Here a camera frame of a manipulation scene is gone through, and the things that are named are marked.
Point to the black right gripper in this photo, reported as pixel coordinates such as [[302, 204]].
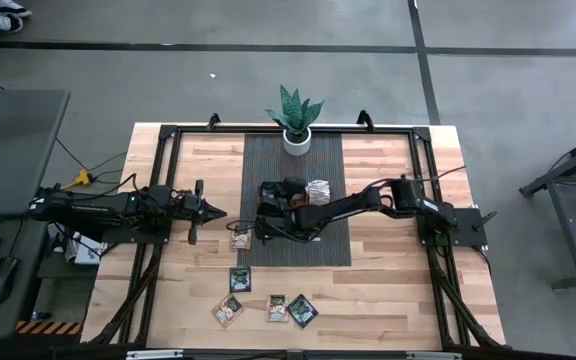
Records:
[[285, 220]]

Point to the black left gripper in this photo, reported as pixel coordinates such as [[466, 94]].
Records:
[[199, 215]]

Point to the dark blue tea packet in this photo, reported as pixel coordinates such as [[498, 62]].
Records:
[[302, 310], [267, 187], [240, 280], [267, 200]]

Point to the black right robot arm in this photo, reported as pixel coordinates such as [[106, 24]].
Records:
[[348, 205]]

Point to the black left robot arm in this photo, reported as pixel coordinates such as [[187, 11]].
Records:
[[93, 207]]

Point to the wooden tea organizer tray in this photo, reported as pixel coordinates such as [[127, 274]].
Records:
[[323, 209]]

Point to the grey woven placemat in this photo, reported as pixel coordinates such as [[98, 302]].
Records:
[[268, 165]]

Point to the snake plant in white pot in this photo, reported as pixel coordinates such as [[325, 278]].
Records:
[[296, 142]]

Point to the white box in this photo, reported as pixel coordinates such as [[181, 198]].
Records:
[[88, 252]]

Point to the yellow power plug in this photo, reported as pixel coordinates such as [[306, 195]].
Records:
[[84, 177]]

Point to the dark low side desk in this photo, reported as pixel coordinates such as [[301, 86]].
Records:
[[23, 300]]

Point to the grey side desk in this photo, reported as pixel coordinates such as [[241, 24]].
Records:
[[13, 150]]

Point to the black computer mouse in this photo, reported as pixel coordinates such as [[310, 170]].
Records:
[[0, 277]]

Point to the person's shoe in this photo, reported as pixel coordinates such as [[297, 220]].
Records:
[[3, 22], [12, 6]]

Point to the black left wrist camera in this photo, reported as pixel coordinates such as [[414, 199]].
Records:
[[186, 202]]

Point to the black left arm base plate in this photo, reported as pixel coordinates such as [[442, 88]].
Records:
[[133, 237]]

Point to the black curved bracket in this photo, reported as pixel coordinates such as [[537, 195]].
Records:
[[366, 121], [213, 122]]

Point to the black metal rig frame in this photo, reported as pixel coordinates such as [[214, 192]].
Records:
[[293, 129]]

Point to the silver metal bracket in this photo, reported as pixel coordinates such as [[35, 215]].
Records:
[[433, 356], [154, 354]]

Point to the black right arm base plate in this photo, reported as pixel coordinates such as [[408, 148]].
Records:
[[468, 225]]

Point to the dark metal cart frame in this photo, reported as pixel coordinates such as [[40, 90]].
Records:
[[568, 231]]

